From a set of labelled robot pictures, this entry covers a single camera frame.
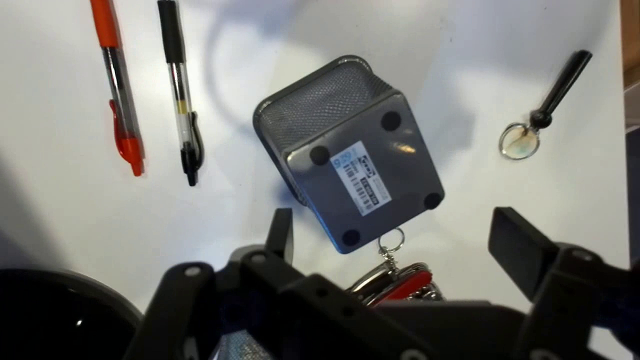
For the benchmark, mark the grey mesh bin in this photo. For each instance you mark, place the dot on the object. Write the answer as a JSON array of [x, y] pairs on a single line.
[[350, 150]]

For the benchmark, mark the red pen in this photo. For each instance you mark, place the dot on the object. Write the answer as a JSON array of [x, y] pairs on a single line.
[[126, 133]]

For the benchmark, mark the red pocket knife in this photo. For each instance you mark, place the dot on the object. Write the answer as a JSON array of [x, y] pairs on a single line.
[[387, 282]]

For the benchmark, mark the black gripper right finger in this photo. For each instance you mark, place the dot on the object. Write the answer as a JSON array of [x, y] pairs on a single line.
[[521, 248]]

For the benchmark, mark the black monitor stand base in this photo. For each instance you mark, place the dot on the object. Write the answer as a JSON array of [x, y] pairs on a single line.
[[63, 317]]

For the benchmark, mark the black pen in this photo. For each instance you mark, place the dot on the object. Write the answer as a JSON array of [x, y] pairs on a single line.
[[186, 119]]

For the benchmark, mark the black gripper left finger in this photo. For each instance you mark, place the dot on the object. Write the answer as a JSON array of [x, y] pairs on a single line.
[[280, 236]]

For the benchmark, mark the black handled magnifier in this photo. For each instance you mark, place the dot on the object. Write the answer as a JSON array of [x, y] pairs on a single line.
[[521, 140]]

